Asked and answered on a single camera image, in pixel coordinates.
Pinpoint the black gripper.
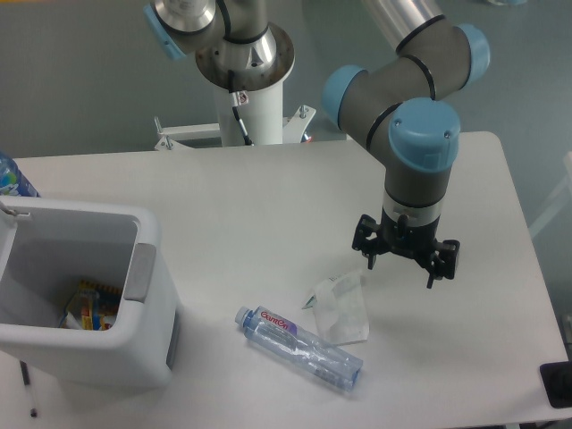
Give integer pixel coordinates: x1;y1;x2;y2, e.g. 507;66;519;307
351;211;460;289

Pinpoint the clear plastic bag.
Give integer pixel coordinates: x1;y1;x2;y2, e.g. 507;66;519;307
302;269;370;346

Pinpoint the clear plastic water bottle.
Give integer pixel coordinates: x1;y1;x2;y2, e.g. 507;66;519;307
235;307;363;391

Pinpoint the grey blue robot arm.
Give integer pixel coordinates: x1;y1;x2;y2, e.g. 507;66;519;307
144;1;490;281

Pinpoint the white trash can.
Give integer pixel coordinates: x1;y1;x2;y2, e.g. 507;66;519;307
1;197;180;388

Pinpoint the black device at edge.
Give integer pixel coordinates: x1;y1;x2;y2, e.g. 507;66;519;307
540;361;571;409

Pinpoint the colourful snack wrapper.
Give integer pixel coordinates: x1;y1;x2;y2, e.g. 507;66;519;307
58;280;122;332

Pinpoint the black pen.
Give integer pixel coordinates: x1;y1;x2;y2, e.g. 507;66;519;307
20;361;38;418

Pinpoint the blue labelled bottle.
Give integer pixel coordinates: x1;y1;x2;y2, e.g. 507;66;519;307
1;153;40;198

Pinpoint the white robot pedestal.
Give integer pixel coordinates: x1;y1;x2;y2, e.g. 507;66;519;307
153;24;317;152

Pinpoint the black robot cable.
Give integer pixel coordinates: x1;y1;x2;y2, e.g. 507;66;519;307
225;69;255;147

